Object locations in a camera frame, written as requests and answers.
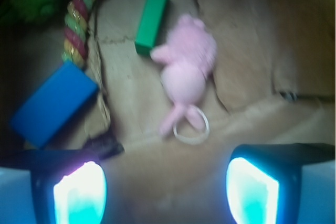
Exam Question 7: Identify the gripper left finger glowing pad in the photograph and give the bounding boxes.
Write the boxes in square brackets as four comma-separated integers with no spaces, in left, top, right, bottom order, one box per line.
[20,149,108,224]

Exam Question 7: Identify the green rectangular block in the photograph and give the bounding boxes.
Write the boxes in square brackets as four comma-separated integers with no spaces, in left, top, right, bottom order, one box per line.
[134,0,167,57]

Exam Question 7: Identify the blue rectangular block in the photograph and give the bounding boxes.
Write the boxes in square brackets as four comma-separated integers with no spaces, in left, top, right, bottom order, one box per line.
[10,61,98,148]

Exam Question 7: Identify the pink plush bunny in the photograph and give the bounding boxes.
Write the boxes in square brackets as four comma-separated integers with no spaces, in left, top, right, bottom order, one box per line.
[150,14,217,145]

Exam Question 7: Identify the brown paper bag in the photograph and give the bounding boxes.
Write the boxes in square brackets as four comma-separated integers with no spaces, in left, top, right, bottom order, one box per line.
[0,0,336,224]

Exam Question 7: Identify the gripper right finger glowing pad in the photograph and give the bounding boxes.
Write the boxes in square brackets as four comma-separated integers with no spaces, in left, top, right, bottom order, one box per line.
[226,143,336,224]

